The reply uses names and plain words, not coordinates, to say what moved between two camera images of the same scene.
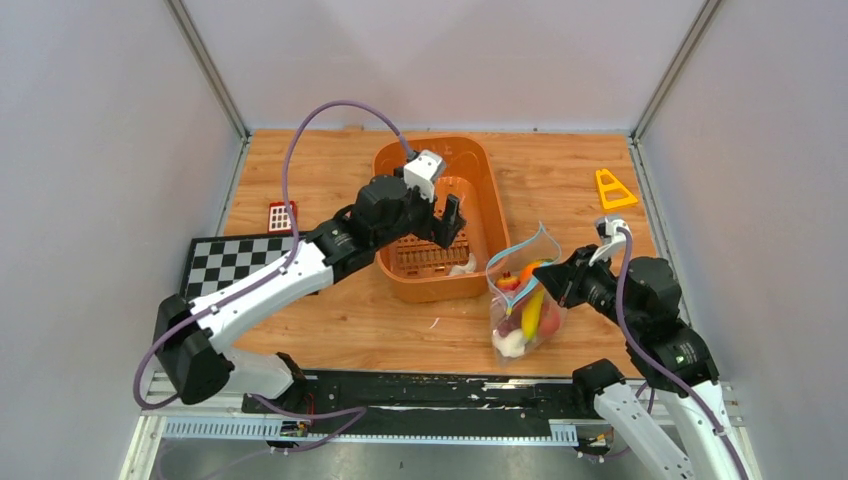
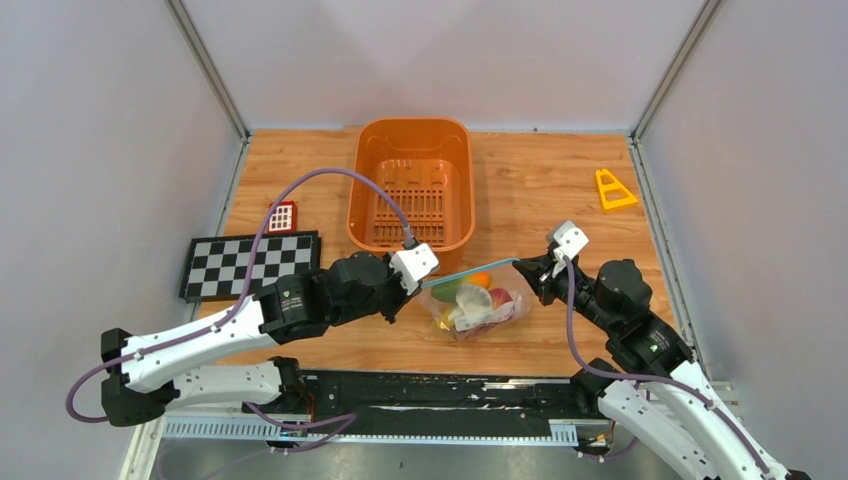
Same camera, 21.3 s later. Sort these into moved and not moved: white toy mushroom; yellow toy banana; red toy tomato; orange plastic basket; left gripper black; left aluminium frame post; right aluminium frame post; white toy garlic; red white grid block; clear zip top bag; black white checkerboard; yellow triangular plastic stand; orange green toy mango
Moved: red toy tomato; white toy mushroom; orange plastic basket; left gripper black; clear zip top bag; white toy garlic; orange green toy mango; yellow toy banana
Not moved: yellow triangular plastic stand; black white checkerboard; right aluminium frame post; left aluminium frame post; red white grid block
